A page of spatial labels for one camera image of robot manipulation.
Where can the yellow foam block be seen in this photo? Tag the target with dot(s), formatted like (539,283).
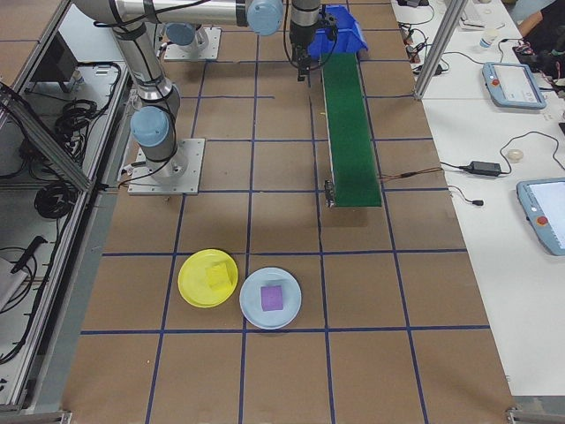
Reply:
(219,277)

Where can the purple foam block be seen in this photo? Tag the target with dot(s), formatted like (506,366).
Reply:
(271,298)

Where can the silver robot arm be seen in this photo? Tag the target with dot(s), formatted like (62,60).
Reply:
(150,84)
(178,33)

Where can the person forearm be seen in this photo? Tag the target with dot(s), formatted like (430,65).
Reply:
(529,24)

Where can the light blue plate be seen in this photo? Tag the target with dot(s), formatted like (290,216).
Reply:
(249,300)

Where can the yellow plate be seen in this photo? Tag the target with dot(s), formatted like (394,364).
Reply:
(190,282)

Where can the blue plastic bin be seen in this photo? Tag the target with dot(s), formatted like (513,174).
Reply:
(351,40)

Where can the green belt conveyor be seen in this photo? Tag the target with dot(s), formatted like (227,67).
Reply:
(353,132)

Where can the white keyboard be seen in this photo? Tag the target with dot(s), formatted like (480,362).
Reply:
(472,15)

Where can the white paper cup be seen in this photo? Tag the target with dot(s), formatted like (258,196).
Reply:
(487,40)

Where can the black power adapter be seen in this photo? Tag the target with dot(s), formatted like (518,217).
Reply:
(485,167)

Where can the blue grey teach pendant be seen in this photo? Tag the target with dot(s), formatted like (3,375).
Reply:
(512,84)
(547,212)

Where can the small cream round object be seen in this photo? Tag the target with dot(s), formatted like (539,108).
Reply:
(515,154)

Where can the black box device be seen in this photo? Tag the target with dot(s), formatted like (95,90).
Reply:
(55,62)

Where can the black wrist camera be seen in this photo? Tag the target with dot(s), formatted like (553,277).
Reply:
(329,24)

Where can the white square base plate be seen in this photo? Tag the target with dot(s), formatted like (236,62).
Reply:
(194,176)
(212,48)

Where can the aluminium profile post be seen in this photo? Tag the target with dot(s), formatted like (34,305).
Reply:
(437,48)

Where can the metal bar frame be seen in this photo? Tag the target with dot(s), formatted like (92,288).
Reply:
(44,141)

